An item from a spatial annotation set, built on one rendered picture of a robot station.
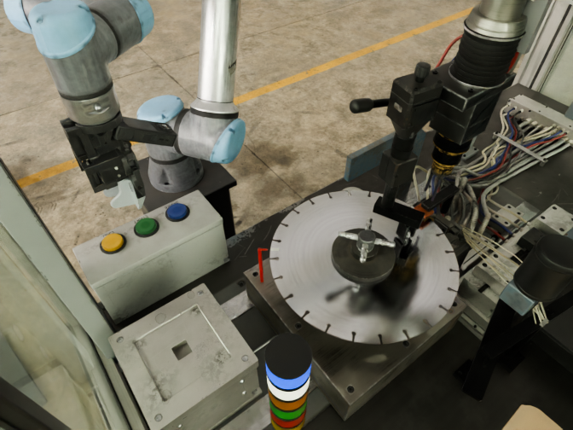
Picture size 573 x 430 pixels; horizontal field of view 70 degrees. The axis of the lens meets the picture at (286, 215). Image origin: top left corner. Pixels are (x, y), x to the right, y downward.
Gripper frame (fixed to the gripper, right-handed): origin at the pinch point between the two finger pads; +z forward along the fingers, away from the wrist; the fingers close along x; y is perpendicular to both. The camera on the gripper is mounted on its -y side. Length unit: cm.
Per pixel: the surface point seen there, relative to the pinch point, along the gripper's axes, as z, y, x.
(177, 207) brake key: 6.8, -6.9, -1.2
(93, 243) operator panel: 8.2, 10.7, -3.2
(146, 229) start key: 7.0, 1.0, 0.7
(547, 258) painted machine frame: -15, -34, 55
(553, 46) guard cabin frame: 4, -141, 5
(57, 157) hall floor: 97, 5, -169
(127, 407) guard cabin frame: 19.2, 18.0, 25.3
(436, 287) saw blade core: 2, -32, 45
